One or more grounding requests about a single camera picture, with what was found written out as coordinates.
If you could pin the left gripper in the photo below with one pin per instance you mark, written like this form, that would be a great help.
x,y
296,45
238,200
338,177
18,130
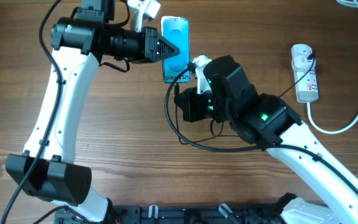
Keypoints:
x,y
148,49

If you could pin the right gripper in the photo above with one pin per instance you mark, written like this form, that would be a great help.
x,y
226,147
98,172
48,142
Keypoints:
x,y
192,111

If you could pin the smartphone with teal screen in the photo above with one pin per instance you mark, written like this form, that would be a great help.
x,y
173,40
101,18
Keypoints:
x,y
176,31

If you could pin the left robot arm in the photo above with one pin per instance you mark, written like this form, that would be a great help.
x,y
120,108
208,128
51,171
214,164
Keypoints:
x,y
46,168

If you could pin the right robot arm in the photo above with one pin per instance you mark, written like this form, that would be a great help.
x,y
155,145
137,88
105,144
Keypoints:
x,y
266,122

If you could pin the white USB charger plug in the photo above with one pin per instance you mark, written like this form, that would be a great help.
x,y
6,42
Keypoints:
x,y
302,63

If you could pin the white power strip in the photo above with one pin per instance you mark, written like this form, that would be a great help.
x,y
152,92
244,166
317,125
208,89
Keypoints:
x,y
306,86

